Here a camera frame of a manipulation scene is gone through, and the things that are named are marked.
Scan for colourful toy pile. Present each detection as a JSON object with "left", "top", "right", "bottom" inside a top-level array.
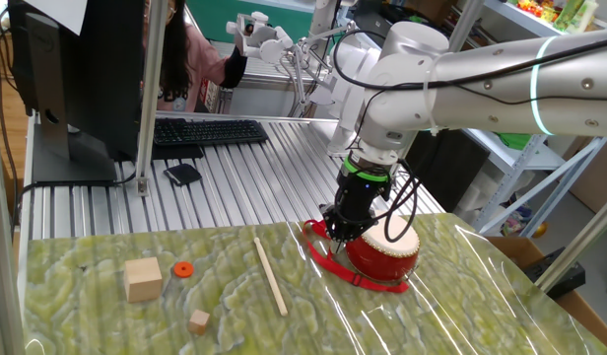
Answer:
[{"left": 500, "top": 204, "right": 531, "bottom": 237}]

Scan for black monitor cable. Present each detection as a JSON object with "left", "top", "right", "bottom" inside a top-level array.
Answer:
[{"left": 11, "top": 170, "right": 138, "bottom": 238}]

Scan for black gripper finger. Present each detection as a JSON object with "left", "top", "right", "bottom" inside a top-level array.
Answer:
[
  {"left": 320, "top": 204, "right": 349, "bottom": 256},
  {"left": 346, "top": 221, "right": 378, "bottom": 244}
]

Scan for black keyboard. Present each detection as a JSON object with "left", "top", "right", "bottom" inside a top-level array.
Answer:
[{"left": 153, "top": 117, "right": 270, "bottom": 148}]

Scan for orange ring disc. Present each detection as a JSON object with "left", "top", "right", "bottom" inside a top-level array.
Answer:
[{"left": 172, "top": 260, "right": 195, "bottom": 279}]

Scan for red drum strap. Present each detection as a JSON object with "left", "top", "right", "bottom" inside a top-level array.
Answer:
[{"left": 302, "top": 219, "right": 411, "bottom": 295}]

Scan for dark grey box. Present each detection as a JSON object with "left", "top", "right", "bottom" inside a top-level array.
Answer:
[{"left": 352, "top": 10, "right": 408, "bottom": 38}]

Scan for teal partition board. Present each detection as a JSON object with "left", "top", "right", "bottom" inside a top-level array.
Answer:
[{"left": 186, "top": 0, "right": 315, "bottom": 44}]

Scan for aluminium equipment case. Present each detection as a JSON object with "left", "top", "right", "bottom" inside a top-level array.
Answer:
[{"left": 204, "top": 41, "right": 337, "bottom": 118}]

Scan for black computer monitor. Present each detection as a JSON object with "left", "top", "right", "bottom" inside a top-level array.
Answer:
[{"left": 7, "top": 0, "right": 147, "bottom": 187}]

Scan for green bag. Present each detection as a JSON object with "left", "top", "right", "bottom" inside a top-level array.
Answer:
[{"left": 495, "top": 131, "right": 532, "bottom": 151}]

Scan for white paper sheet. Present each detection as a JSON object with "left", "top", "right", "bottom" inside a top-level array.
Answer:
[{"left": 22, "top": 0, "right": 89, "bottom": 36}]

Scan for colourful small toys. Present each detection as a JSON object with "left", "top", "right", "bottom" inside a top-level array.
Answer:
[{"left": 517, "top": 0, "right": 556, "bottom": 24}]

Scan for white haptic control device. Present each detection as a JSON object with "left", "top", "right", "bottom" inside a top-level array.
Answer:
[{"left": 225, "top": 10, "right": 371, "bottom": 154}]

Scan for large wooden block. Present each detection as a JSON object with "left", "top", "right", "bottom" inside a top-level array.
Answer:
[{"left": 123, "top": 256, "right": 164, "bottom": 304}]

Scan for white metal shelf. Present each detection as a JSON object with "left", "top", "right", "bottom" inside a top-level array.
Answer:
[{"left": 450, "top": 0, "right": 607, "bottom": 238}]

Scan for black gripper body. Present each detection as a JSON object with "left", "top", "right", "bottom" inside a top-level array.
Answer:
[{"left": 334, "top": 167, "right": 389, "bottom": 229}]

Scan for black box device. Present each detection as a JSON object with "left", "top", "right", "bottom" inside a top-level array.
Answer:
[{"left": 522, "top": 246, "right": 587, "bottom": 301}]

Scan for black wallet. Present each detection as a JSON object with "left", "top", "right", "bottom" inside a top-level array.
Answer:
[{"left": 163, "top": 163, "right": 204, "bottom": 187}]

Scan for black computer tower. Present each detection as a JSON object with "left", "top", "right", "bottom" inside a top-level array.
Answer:
[{"left": 405, "top": 128, "right": 491, "bottom": 214}]

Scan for green packets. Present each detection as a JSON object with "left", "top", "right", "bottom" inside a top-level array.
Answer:
[{"left": 553, "top": 0, "right": 600, "bottom": 36}]

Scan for cardboard box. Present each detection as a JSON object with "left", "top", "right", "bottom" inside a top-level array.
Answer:
[{"left": 484, "top": 235, "right": 607, "bottom": 347}]

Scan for pale wooden drumstick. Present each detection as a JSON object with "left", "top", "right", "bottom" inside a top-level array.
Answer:
[{"left": 252, "top": 237, "right": 289, "bottom": 318}]

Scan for white foam blocks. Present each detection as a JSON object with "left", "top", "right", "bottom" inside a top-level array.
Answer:
[{"left": 454, "top": 170, "right": 505, "bottom": 226}]

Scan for red drum white skin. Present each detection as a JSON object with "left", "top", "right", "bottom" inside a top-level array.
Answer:
[{"left": 344, "top": 212, "right": 422, "bottom": 283}]

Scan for small wooden cube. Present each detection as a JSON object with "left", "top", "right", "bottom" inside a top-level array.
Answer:
[{"left": 187, "top": 309, "right": 211, "bottom": 336}]

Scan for black flat pad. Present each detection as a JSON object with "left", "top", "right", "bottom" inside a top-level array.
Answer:
[{"left": 150, "top": 142, "right": 205, "bottom": 161}]

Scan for aluminium frame post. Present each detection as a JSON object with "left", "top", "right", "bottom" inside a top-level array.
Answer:
[
  {"left": 447, "top": 0, "right": 487, "bottom": 53},
  {"left": 533, "top": 189, "right": 607, "bottom": 293},
  {"left": 0, "top": 68, "right": 25, "bottom": 355},
  {"left": 134, "top": 0, "right": 169, "bottom": 197}
]

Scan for person in pink sweater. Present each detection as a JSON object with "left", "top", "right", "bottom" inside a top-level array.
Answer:
[{"left": 144, "top": 0, "right": 249, "bottom": 113}]

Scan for green marble pattern mat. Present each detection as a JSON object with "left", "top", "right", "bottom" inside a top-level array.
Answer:
[{"left": 21, "top": 211, "right": 607, "bottom": 355}]

